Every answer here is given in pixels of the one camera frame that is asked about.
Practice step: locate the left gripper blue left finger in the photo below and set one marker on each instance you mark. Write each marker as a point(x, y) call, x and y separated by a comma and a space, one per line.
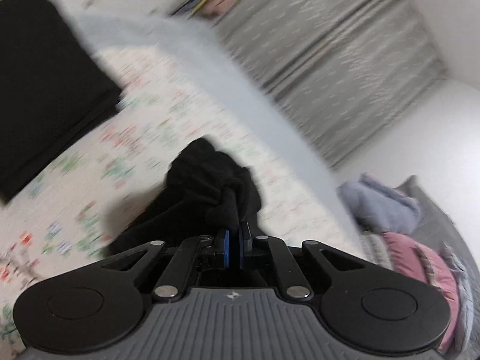
point(189, 256)

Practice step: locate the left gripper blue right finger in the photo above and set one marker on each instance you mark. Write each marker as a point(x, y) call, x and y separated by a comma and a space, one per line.
point(272, 259)

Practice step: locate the black sweatpants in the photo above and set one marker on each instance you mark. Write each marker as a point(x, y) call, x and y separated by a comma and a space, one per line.
point(206, 193)

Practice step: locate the blue crumpled quilt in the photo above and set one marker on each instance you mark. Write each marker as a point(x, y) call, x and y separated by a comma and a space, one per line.
point(378, 208)

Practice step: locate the floral bed sheet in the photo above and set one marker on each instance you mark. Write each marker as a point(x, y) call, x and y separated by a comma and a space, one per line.
point(67, 215)

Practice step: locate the grey pillow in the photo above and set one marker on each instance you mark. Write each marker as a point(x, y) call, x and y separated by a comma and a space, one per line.
point(435, 227)

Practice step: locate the grey bed blanket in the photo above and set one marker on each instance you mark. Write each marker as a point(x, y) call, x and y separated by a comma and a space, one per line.
point(193, 45)

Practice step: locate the grey star curtain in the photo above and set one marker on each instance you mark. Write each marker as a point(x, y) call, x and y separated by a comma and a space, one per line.
point(342, 71)

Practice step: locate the folded black garment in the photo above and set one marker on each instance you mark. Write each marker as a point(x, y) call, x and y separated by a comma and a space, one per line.
point(52, 92)

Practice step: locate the dark items by wall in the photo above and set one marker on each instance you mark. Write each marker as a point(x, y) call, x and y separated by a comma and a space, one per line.
point(186, 8)

